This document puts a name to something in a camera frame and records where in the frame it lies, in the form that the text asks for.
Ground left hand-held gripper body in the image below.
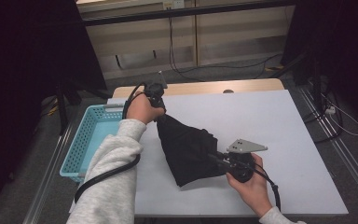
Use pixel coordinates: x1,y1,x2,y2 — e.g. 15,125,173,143
143,70,169,109

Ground person's left hand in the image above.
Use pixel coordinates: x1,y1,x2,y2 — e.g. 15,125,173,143
125,91,167,126

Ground yellow cable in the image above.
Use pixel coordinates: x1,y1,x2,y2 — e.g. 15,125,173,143
47,104,60,117

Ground black tripod stand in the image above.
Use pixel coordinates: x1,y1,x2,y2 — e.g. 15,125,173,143
268,50,324,105

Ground black floor cable bundle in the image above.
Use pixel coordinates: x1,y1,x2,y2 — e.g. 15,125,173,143
302,90,344,145

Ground white wall socket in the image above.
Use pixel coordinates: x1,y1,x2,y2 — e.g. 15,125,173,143
162,0,186,10

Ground black pants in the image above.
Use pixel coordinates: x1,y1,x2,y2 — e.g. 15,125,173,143
156,113,231,189

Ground black hanging wall cable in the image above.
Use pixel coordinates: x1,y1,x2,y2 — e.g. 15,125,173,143
167,17,206,83

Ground light wooden table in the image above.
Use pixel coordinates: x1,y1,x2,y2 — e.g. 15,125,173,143
112,77,285,99

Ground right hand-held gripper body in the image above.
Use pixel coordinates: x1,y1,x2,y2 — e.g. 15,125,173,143
226,138,269,184

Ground person's right hand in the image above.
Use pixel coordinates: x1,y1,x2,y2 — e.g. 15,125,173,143
226,153,273,218

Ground white table cover sheet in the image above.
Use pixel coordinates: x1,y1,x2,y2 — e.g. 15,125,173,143
69,89,350,217

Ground metal floor rail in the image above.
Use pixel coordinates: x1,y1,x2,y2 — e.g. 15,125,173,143
296,83,358,204
21,122,74,224

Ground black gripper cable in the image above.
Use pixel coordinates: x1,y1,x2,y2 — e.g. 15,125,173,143
74,82,147,203
251,162,282,213

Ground large black curtain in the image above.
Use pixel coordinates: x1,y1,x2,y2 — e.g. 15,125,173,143
0,0,108,216

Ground black stand legs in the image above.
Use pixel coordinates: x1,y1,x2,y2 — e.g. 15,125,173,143
55,78,113,136

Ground white floor cable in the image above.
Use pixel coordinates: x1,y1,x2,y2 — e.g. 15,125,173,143
320,92,358,137

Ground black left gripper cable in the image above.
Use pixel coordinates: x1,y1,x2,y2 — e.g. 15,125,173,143
74,82,147,203

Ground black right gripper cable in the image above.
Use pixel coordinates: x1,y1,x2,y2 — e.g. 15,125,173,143
251,162,282,213

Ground light blue plastic basket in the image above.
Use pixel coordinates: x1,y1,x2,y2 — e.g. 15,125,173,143
59,103,129,183

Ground black horizontal bar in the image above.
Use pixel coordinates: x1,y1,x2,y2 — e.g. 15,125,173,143
82,0,296,27

